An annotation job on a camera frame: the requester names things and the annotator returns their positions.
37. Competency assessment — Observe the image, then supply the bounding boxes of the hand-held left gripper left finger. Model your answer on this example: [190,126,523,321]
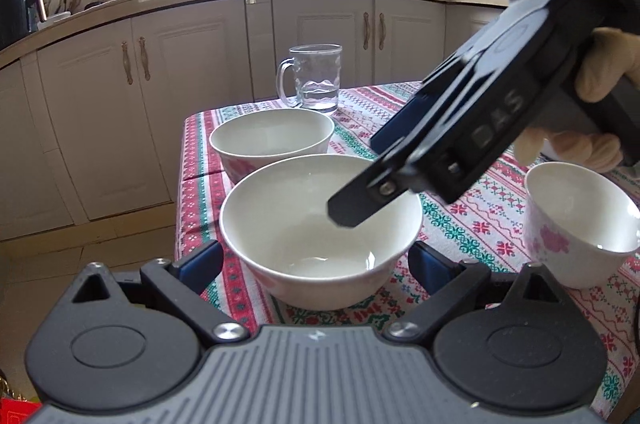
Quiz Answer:
[70,240,251,346]

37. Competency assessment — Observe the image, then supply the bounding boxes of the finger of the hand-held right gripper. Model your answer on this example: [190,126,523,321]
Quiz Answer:
[327,143,426,227]
[371,54,481,157]

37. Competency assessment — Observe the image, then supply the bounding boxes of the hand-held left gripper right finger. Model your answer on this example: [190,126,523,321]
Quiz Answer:
[382,240,571,346]

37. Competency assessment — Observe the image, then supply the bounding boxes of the large plain white bowl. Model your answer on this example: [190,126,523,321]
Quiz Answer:
[219,155,425,310]

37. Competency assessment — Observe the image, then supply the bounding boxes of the white bowl pink flowers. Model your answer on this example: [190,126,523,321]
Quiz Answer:
[522,161,640,290]

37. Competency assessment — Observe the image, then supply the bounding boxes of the person's right hand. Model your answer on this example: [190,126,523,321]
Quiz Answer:
[515,27,640,173]

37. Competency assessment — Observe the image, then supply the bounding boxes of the striped patterned tablecloth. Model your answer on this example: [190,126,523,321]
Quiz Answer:
[175,81,640,422]

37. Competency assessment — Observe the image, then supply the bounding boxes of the clear glass mug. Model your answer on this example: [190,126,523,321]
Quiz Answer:
[276,44,344,114]

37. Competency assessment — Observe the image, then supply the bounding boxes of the white kitchen cabinets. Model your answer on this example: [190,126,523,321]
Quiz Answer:
[0,0,506,242]

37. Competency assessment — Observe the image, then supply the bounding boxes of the red packet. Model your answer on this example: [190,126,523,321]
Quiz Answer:
[0,396,43,424]

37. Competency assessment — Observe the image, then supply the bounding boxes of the black countertop appliance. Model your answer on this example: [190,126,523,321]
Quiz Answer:
[0,0,28,50]

